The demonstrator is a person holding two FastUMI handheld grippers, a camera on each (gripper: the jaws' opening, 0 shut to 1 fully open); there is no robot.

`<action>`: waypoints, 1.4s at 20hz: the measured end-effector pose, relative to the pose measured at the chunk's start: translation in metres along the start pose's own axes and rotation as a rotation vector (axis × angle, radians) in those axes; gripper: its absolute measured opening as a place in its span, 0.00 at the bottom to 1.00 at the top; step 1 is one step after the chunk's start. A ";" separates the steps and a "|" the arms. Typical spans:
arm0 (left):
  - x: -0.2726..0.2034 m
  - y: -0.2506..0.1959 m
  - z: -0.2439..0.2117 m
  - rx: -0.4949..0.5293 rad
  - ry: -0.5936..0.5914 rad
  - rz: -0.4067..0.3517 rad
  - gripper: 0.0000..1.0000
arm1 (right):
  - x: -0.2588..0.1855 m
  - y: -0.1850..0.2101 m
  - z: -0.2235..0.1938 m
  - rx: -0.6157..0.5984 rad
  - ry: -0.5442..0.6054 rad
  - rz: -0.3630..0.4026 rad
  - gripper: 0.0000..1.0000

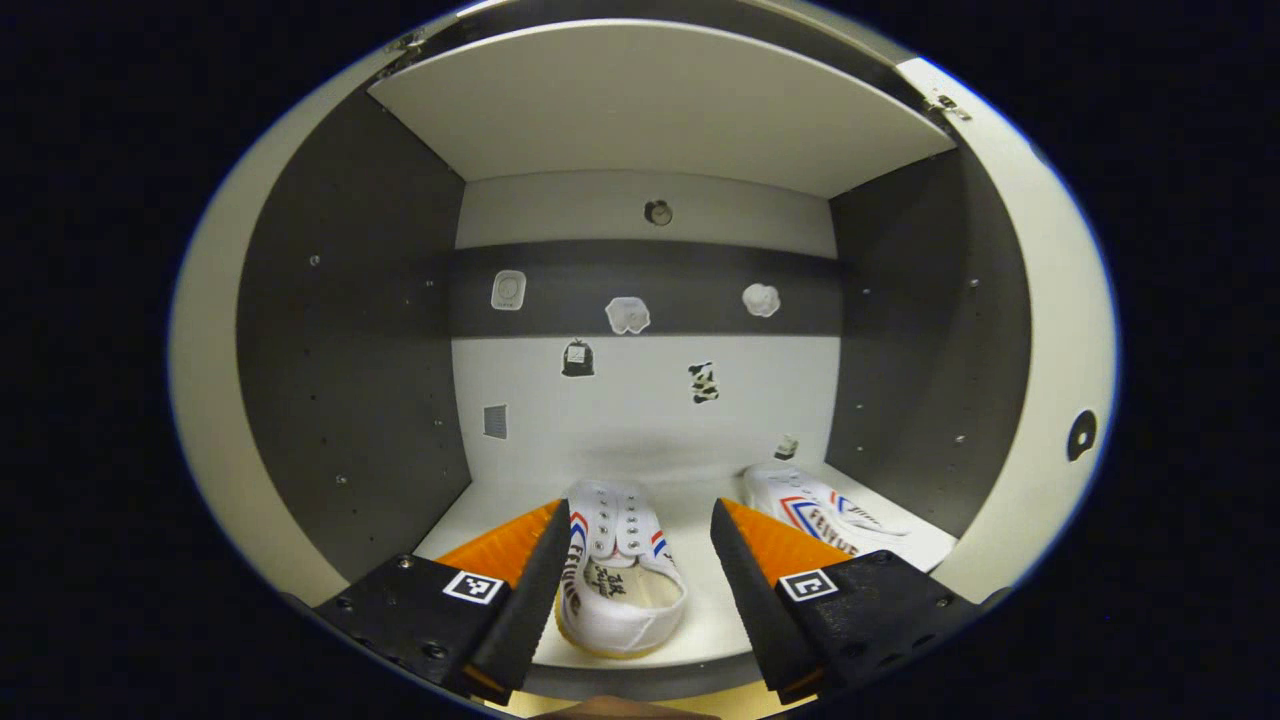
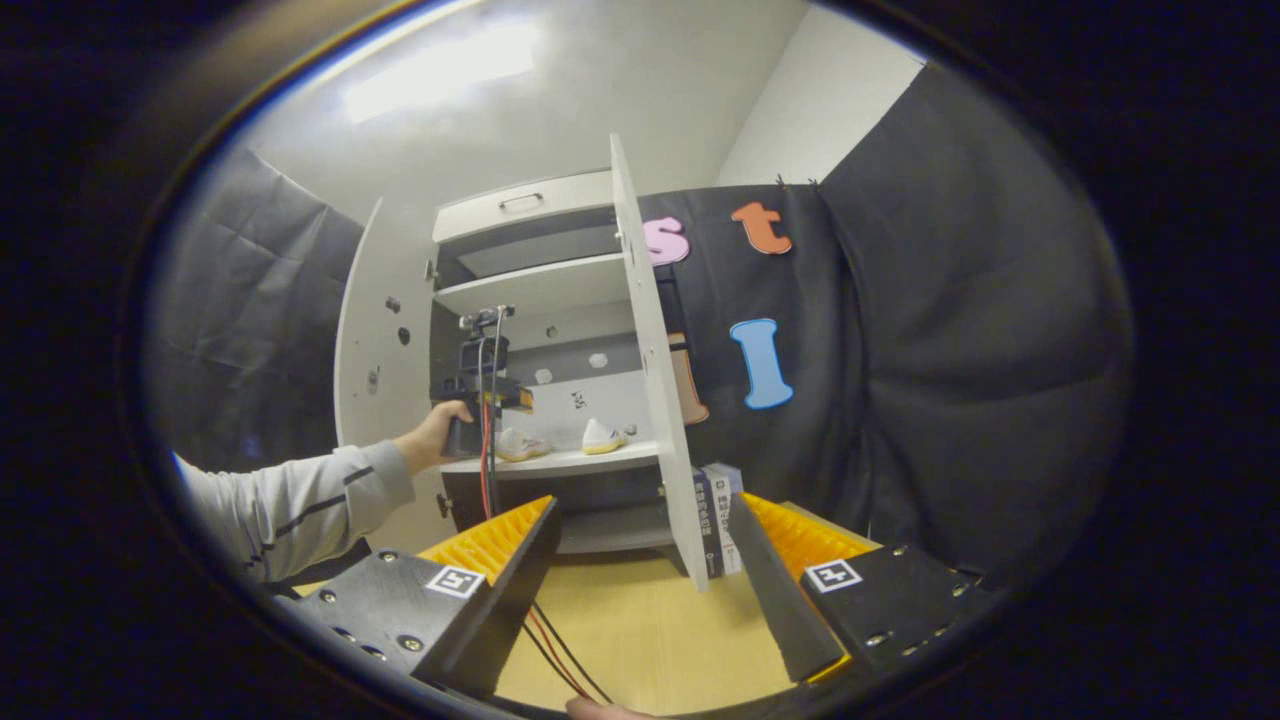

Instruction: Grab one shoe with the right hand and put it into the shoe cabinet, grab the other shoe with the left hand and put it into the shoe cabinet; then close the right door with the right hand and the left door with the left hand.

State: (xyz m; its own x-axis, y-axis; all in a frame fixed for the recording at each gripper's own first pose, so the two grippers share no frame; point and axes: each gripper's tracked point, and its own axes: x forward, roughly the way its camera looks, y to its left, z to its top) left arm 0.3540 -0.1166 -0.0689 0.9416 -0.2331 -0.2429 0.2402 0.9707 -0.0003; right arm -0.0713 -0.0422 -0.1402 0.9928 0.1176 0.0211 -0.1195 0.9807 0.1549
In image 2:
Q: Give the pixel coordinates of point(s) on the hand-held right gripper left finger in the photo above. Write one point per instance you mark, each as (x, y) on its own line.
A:
(520, 600)

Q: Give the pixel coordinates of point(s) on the white canvas shoe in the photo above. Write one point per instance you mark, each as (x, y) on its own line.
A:
(600, 437)
(515, 447)

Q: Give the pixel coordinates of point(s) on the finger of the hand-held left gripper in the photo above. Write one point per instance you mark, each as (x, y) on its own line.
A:
(520, 400)

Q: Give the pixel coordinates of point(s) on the white book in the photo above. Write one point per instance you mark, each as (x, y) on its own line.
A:
(727, 490)

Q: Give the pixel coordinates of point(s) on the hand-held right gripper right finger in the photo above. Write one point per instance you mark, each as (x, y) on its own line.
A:
(785, 610)

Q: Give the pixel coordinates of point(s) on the white and grey shoe cabinet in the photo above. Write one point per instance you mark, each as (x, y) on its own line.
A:
(540, 285)

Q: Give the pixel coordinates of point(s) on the white cabinet drawer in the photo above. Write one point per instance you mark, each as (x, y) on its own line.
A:
(470, 215)

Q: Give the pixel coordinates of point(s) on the white cabinet door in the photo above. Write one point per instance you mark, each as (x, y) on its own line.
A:
(400, 250)
(660, 400)

